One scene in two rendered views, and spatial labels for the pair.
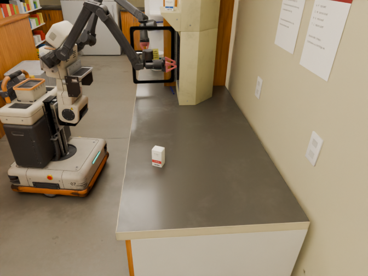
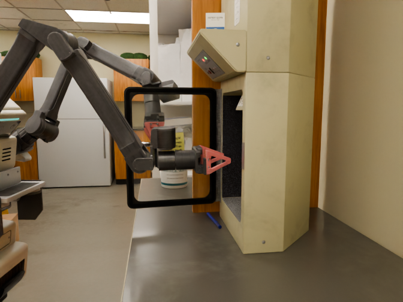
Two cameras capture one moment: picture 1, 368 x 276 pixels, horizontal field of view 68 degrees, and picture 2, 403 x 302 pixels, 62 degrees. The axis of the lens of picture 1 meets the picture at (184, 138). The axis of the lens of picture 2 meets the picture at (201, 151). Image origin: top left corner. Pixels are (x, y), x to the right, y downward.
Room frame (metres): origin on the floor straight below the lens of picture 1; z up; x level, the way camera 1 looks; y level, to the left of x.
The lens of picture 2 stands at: (0.86, 0.18, 1.32)
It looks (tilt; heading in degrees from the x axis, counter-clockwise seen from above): 7 degrees down; 358
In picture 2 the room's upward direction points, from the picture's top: straight up
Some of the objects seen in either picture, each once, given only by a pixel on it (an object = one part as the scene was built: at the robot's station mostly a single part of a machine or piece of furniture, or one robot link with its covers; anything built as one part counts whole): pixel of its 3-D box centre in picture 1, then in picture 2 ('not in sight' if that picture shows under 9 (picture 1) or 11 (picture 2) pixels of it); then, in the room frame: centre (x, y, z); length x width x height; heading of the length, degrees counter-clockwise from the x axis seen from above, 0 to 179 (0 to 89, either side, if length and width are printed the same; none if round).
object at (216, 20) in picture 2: (170, 4); (215, 26); (1.80, 0.11, 1.54); 0.05 x 0.05 x 0.06; 85
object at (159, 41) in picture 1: (153, 56); (172, 147); (1.98, 0.24, 1.19); 0.30 x 0.01 x 0.40; 101
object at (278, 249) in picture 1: (186, 165); not in sight; (1.69, -0.03, 0.45); 2.05 x 0.67 x 0.90; 6
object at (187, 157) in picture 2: (158, 64); (187, 159); (1.84, 0.19, 1.17); 0.10 x 0.07 x 0.07; 6
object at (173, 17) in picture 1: (169, 18); (211, 59); (1.85, 0.12, 1.46); 0.32 x 0.12 x 0.10; 6
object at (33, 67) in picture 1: (35, 79); not in sight; (3.32, 1.90, 0.49); 0.60 x 0.42 x 0.33; 6
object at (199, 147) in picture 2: (168, 62); (209, 157); (1.88, 0.12, 1.17); 0.09 x 0.07 x 0.07; 96
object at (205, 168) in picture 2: (169, 65); (213, 160); (1.81, 0.11, 1.17); 0.09 x 0.07 x 0.07; 96
